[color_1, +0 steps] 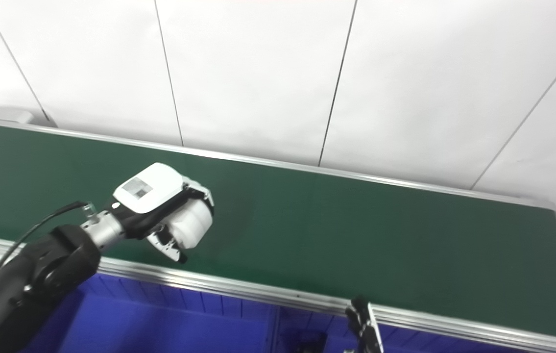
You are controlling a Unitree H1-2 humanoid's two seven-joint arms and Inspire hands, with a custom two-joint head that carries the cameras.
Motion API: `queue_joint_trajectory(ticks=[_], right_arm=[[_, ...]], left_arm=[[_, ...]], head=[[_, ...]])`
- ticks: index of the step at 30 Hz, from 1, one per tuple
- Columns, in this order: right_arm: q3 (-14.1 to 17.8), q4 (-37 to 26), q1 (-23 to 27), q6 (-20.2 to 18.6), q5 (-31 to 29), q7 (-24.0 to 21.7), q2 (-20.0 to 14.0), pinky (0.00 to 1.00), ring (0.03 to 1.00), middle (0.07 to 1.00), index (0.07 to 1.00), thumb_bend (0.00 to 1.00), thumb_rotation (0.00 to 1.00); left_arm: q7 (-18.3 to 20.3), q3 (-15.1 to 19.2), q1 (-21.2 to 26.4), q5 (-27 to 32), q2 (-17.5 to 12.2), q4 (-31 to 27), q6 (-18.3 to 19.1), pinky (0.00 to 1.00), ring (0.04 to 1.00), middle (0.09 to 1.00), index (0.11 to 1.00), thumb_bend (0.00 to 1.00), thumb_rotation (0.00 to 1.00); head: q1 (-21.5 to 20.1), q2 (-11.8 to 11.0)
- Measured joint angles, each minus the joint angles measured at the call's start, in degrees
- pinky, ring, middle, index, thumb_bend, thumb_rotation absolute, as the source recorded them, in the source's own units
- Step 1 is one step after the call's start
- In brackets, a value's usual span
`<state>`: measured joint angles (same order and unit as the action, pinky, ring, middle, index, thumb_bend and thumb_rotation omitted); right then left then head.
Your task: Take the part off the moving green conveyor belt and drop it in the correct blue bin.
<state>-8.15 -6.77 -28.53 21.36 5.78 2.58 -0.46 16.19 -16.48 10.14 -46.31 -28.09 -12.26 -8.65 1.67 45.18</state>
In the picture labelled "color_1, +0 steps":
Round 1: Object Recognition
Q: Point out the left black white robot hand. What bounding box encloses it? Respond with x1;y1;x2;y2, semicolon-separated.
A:
111;163;215;264

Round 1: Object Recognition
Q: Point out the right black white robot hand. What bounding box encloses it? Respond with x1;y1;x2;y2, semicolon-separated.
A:
344;296;385;353

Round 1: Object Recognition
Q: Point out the white cylindrical plastic part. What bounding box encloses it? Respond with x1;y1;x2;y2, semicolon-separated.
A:
167;198;213;251

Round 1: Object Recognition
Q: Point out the blue plastic bin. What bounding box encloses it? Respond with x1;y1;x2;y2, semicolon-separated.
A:
270;306;528;353
17;274;279;353

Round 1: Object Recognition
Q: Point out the black plastic part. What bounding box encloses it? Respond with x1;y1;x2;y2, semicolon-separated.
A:
290;331;327;353

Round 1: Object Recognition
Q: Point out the green conveyor belt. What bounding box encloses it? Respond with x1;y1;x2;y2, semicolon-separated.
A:
0;120;556;353

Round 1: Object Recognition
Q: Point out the grey conveyor end cover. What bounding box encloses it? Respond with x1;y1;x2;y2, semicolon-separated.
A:
0;104;35;126

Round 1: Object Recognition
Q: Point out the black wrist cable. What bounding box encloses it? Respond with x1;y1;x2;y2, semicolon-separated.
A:
0;201;96;285

